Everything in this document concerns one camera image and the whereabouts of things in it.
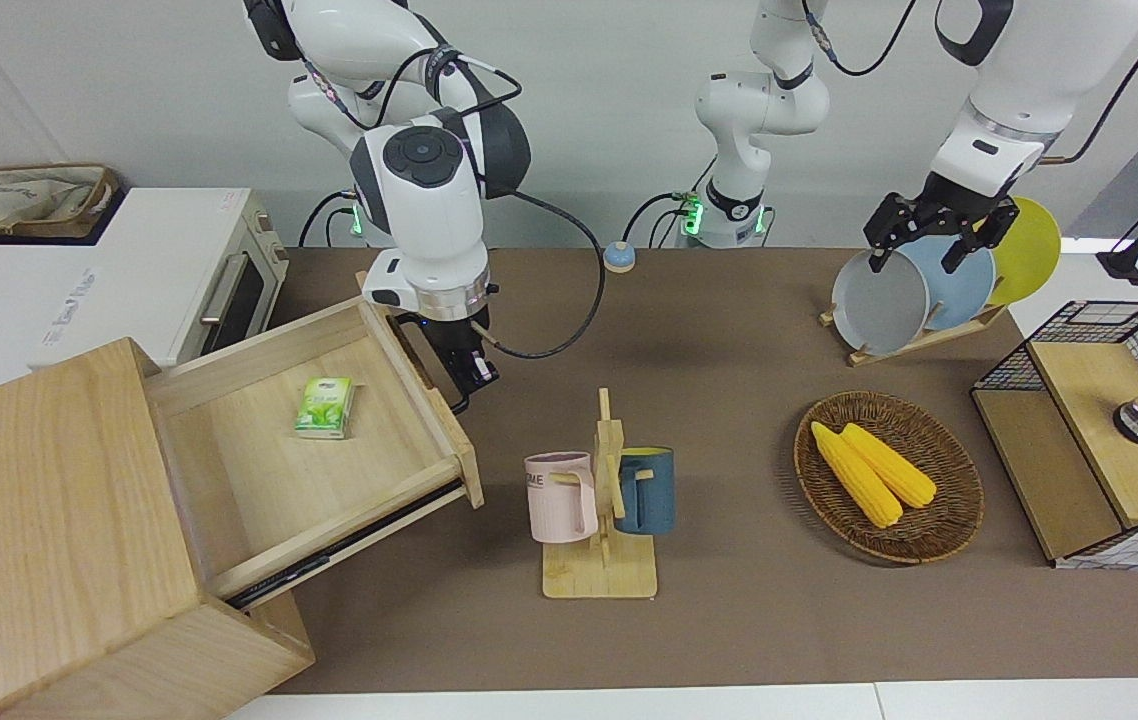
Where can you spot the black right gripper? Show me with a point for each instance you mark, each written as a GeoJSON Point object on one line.
{"type": "Point", "coordinates": [451, 345]}

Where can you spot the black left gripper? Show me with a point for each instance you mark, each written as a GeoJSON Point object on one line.
{"type": "Point", "coordinates": [949, 208]}

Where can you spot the light wooden drawer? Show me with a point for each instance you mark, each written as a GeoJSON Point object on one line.
{"type": "Point", "coordinates": [329, 480]}

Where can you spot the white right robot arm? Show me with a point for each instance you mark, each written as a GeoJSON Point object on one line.
{"type": "Point", "coordinates": [419, 220]}

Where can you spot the light blue plate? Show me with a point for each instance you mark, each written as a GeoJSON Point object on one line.
{"type": "Point", "coordinates": [959, 292]}

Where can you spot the grey plate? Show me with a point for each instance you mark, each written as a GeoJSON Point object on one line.
{"type": "Point", "coordinates": [879, 305]}

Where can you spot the wooden plate rack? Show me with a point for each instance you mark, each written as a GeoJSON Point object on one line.
{"type": "Point", "coordinates": [914, 345]}

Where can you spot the yellow plate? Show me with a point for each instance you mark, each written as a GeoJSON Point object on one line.
{"type": "Point", "coordinates": [1031, 255]}

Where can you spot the pink mug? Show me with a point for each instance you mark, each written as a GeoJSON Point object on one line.
{"type": "Point", "coordinates": [554, 505]}

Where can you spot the green tissue pack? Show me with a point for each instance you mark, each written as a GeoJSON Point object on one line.
{"type": "Point", "coordinates": [325, 408]}

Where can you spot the small blue round button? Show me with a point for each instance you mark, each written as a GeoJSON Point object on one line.
{"type": "Point", "coordinates": [618, 258]}

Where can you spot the brown table mat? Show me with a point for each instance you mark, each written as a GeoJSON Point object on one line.
{"type": "Point", "coordinates": [729, 330]}

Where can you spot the blue mug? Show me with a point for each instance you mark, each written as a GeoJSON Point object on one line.
{"type": "Point", "coordinates": [654, 495]}

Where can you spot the yellow corn cob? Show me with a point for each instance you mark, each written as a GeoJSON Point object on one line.
{"type": "Point", "coordinates": [894, 468]}
{"type": "Point", "coordinates": [859, 480]}

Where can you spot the wooden mug rack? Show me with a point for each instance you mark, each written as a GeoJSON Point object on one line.
{"type": "Point", "coordinates": [599, 575]}

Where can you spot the brown wicker basket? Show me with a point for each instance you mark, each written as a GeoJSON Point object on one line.
{"type": "Point", "coordinates": [941, 530]}

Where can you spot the white toaster oven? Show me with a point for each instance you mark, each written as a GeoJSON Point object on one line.
{"type": "Point", "coordinates": [159, 260]}

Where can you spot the light wooden cabinet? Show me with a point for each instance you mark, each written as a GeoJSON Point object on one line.
{"type": "Point", "coordinates": [29, 520]}

